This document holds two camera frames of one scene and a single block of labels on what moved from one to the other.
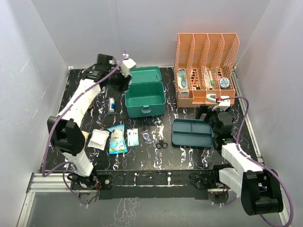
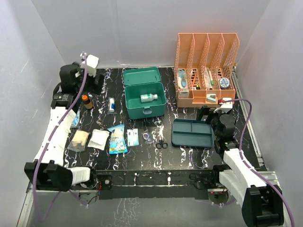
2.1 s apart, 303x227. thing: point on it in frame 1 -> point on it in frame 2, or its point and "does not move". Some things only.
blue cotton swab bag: [118, 142] does not move
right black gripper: [201, 109] does not move
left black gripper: [124, 85] -> [96, 88]
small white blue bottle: [112, 105] does not move
